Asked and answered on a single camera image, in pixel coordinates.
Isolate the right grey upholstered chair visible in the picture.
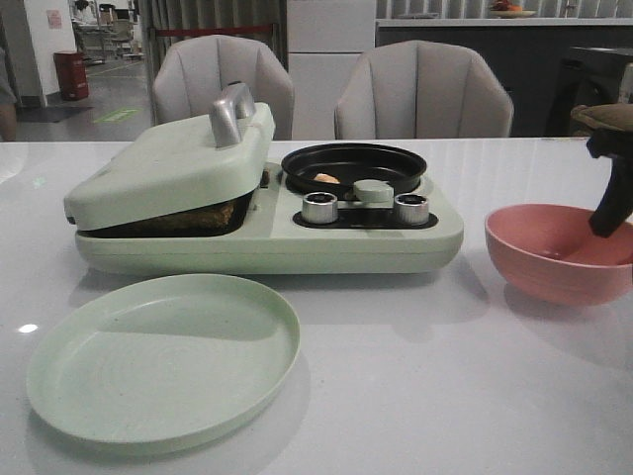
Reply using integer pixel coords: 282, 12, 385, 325
334, 41, 514, 140

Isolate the red barrier belt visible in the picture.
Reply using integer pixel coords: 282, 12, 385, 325
153, 23, 276, 38

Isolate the pink plastic bowl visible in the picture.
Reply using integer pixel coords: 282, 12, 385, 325
485, 204, 632, 306

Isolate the white cabinet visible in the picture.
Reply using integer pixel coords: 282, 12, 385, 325
286, 1, 377, 140

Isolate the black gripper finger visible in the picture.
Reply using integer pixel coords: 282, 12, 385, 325
589, 153, 632, 237

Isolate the left silver control knob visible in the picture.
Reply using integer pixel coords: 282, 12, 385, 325
301, 191, 338, 225

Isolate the grey upholstered chair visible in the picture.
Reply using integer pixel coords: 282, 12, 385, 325
334, 41, 514, 140
152, 35, 295, 141

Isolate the tan cushion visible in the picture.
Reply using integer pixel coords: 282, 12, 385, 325
571, 103, 633, 132

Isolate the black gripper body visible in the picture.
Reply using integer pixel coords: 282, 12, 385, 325
587, 129, 632, 161

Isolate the right silver control knob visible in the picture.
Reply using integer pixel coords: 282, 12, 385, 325
393, 193, 430, 227

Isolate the silver control knob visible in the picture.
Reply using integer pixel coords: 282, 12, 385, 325
393, 193, 430, 227
301, 191, 338, 225

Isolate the bread slice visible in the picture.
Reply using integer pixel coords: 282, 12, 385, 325
123, 201, 237, 234
260, 169, 270, 189

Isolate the green breakfast maker base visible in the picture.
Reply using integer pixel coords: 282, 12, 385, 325
75, 163, 464, 276

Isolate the light green round plate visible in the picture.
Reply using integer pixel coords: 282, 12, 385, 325
26, 274, 301, 455

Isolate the black round frying pan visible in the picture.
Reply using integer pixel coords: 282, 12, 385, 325
281, 142, 427, 200

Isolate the red bin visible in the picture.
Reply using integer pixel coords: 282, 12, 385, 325
53, 51, 89, 101

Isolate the orange cooked shrimp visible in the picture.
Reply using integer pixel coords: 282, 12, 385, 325
314, 173, 340, 184

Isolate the green breakfast maker lid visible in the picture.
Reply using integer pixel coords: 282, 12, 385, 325
63, 102, 275, 231

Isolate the left grey upholstered chair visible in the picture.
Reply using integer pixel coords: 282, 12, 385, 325
152, 35, 295, 141

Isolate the fruit plate on counter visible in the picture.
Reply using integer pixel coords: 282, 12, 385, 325
489, 0, 536, 19

